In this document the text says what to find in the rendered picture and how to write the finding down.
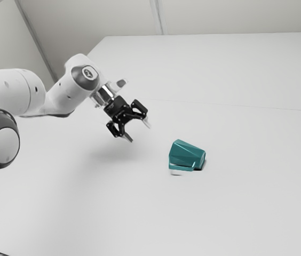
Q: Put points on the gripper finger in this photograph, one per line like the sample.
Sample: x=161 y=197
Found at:
x=117 y=129
x=139 y=110

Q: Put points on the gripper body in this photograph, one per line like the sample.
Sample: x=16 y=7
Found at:
x=116 y=107

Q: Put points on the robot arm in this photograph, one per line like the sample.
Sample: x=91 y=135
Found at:
x=11 y=88

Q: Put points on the teal faceted mug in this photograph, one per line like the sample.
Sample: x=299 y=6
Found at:
x=186 y=157

